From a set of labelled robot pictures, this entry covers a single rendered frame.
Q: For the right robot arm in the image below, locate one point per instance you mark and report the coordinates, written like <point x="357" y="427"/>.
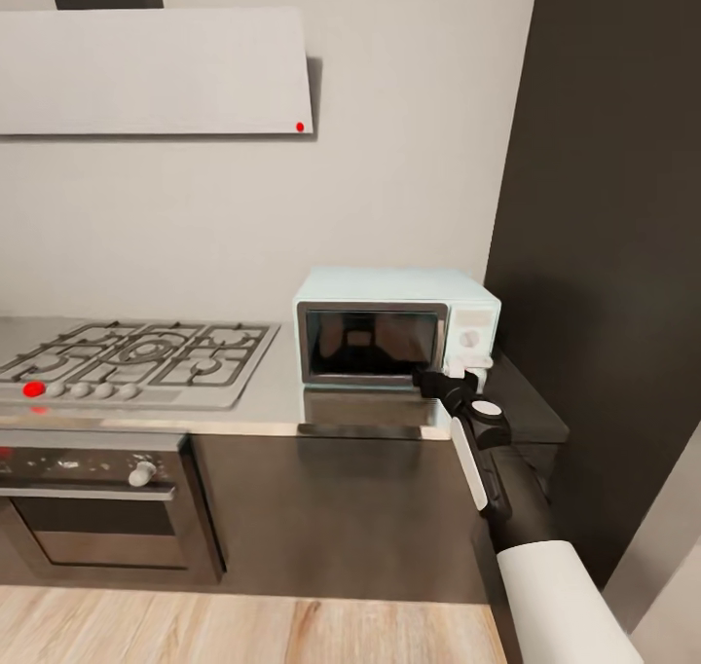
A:
<point x="559" y="614"/>

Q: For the microwave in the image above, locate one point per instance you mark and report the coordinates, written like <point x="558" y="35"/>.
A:
<point x="369" y="326"/>

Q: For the range hood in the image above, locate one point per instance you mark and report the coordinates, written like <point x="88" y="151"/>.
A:
<point x="132" y="66"/>

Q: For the oven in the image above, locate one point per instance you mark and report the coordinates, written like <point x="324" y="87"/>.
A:
<point x="108" y="506"/>

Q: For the fridge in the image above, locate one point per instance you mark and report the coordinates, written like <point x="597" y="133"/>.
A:
<point x="596" y="255"/>

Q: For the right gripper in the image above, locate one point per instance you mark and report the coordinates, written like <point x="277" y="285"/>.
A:
<point x="438" y="385"/>

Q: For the burner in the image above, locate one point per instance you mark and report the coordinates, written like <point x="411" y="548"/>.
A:
<point x="167" y="363"/>

